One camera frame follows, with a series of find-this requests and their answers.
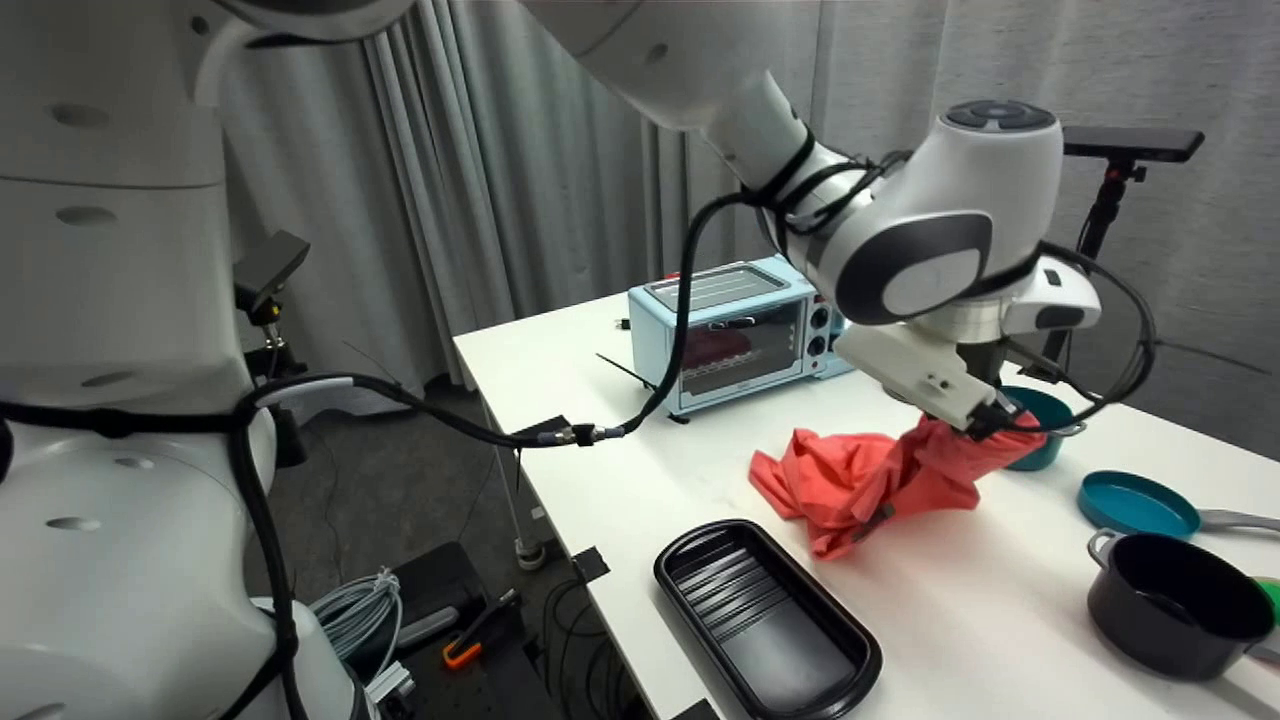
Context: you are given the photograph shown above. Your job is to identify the orange-handled tool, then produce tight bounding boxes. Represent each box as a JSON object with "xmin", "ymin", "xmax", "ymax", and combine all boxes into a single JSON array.
[{"xmin": 440, "ymin": 590, "xmax": 519, "ymax": 673}]

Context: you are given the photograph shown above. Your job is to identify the blue plate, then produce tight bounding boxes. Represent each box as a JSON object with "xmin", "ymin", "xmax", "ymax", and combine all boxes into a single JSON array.
[{"xmin": 1074, "ymin": 474, "xmax": 1200, "ymax": 540}]

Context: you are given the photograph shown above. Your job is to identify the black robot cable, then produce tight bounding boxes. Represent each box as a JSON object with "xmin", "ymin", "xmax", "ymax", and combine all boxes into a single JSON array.
[{"xmin": 0, "ymin": 155, "xmax": 1158, "ymax": 720}]

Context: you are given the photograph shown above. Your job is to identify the coiled grey cables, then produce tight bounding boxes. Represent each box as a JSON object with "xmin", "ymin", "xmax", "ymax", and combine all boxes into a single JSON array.
[{"xmin": 307, "ymin": 568, "xmax": 419, "ymax": 713}]

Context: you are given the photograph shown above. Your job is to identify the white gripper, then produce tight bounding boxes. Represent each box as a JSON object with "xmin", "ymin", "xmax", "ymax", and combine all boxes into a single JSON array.
[{"xmin": 837, "ymin": 323, "xmax": 1012, "ymax": 433}]

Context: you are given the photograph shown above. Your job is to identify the grey curtain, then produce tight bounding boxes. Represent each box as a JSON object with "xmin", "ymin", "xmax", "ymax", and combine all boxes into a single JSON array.
[{"xmin": 222, "ymin": 0, "xmax": 1280, "ymax": 452}]

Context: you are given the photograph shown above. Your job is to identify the teal bowl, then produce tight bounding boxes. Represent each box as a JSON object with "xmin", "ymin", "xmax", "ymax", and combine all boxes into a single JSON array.
[{"xmin": 1006, "ymin": 390, "xmax": 1079, "ymax": 474}]

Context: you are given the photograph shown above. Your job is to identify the black mounted camera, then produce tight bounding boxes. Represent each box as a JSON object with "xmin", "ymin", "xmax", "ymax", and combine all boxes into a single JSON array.
[{"xmin": 233, "ymin": 233, "xmax": 313, "ymax": 349}]

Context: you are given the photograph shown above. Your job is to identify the black camera tripod stand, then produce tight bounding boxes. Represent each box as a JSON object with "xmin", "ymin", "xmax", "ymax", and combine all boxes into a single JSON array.
[{"xmin": 1034, "ymin": 124, "xmax": 1208, "ymax": 368}]

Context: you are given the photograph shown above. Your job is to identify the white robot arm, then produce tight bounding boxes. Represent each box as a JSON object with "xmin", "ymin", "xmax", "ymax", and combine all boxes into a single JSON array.
[{"xmin": 0, "ymin": 0, "xmax": 1095, "ymax": 720}]

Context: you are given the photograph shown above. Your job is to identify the black tape piece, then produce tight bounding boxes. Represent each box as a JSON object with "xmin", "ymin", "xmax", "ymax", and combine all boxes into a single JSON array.
[{"xmin": 569, "ymin": 547, "xmax": 608, "ymax": 583}]

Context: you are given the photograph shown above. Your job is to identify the red-orange shirt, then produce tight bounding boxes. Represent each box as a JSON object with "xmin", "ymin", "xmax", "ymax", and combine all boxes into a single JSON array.
[{"xmin": 749, "ymin": 413, "xmax": 1047, "ymax": 561}]

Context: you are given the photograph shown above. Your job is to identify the black rectangular tray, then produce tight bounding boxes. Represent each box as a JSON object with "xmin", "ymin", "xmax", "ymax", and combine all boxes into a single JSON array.
[{"xmin": 651, "ymin": 522, "xmax": 885, "ymax": 720}]

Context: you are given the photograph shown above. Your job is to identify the small black pot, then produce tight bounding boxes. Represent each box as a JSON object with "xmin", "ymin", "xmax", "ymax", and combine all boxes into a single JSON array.
[{"xmin": 1083, "ymin": 533, "xmax": 1277, "ymax": 682}]

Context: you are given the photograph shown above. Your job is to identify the light blue toaster oven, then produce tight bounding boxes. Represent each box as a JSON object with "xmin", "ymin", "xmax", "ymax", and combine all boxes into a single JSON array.
[{"xmin": 627, "ymin": 258, "xmax": 849, "ymax": 419}]

